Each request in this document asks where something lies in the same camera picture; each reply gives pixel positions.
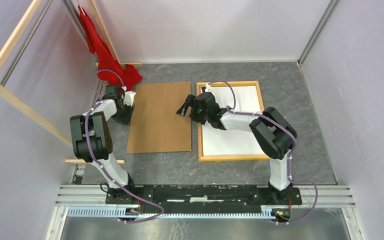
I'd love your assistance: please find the yellow picture frame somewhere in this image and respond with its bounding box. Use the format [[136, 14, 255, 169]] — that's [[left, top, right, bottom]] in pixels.
[[197, 80, 269, 162]]

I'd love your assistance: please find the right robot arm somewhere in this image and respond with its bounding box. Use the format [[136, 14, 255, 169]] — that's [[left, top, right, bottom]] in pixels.
[[176, 92, 298, 204]]

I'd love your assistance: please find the brown cardboard backing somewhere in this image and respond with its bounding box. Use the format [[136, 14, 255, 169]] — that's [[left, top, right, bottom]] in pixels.
[[126, 81, 192, 154]]

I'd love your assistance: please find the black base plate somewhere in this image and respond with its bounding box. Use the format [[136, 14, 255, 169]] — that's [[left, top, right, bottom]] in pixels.
[[100, 183, 303, 215]]

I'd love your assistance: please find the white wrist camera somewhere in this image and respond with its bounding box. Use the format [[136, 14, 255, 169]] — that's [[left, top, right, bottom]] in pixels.
[[200, 83, 213, 94], [121, 86, 136, 107]]

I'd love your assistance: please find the red cloth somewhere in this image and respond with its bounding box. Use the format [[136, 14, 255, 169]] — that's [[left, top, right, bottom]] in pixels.
[[78, 5, 143, 91]]

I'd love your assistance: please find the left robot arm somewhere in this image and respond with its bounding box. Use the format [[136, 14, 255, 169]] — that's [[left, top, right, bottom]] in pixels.
[[69, 85, 137, 204]]

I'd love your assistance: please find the aluminium rail base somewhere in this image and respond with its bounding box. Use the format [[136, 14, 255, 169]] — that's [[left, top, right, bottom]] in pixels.
[[45, 184, 364, 240]]

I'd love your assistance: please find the building photo print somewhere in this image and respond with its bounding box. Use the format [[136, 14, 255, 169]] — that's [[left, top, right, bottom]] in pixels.
[[202, 83, 264, 157]]

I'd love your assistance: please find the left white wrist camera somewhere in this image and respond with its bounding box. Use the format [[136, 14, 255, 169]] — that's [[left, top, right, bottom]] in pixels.
[[121, 86, 136, 107]]

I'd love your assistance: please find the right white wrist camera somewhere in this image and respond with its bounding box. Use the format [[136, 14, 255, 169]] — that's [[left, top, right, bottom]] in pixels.
[[200, 83, 213, 94]]

